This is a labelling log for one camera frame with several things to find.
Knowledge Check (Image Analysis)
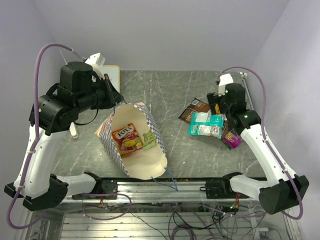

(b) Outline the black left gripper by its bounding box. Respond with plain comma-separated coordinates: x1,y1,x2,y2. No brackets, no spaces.
75,73,125,113

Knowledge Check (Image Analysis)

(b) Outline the brown chips bag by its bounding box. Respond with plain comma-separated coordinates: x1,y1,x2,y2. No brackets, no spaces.
178,98,211,124

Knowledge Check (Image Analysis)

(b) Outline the green fox's candy bag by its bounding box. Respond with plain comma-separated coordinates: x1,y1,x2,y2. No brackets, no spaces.
188,111,224,139

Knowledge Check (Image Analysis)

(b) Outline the purple snack pouch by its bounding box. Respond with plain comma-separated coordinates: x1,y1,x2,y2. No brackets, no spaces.
222,129,242,150

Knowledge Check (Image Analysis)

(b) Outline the orange fox's candy bag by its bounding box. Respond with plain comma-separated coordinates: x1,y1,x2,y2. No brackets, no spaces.
112,123,144,157

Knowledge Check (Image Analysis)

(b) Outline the light green snack packet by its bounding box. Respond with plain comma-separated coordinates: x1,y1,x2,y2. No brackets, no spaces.
142,129,157,151

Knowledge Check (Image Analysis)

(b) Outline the blue checkered paper bag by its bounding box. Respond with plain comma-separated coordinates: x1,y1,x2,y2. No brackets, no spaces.
95,102,172,182

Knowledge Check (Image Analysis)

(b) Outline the yellow candy packet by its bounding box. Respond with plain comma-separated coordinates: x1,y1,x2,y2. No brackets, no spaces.
214,104,221,115

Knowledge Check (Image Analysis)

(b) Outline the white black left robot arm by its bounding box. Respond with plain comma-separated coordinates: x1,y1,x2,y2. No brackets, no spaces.
4,61,124,212

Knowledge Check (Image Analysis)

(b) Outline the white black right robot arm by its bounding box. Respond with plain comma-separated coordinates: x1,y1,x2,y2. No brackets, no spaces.
207,83,309,215

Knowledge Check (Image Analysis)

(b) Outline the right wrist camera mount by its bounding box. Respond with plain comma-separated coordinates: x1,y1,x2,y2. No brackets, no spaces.
217,73,234,97

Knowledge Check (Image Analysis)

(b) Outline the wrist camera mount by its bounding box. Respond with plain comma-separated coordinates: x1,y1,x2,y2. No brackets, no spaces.
85,52,106,80
217,73,234,97

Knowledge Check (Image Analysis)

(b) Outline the small whiteboard yellow frame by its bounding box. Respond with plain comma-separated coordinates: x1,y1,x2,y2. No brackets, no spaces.
102,65,121,92

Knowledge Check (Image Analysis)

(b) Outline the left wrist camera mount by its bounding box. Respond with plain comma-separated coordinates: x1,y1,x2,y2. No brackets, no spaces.
85,52,106,80

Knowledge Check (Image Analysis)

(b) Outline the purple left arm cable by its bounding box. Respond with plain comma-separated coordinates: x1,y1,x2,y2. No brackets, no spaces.
6,43,87,230

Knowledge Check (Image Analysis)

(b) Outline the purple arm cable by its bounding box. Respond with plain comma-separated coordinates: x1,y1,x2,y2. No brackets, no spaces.
217,66,305,221
6,43,87,230

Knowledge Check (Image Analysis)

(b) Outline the aluminium rail frame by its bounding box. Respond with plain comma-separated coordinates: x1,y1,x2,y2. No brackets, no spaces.
14,172,303,240

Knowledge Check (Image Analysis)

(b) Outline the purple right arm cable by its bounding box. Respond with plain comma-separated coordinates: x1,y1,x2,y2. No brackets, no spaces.
217,66,305,221

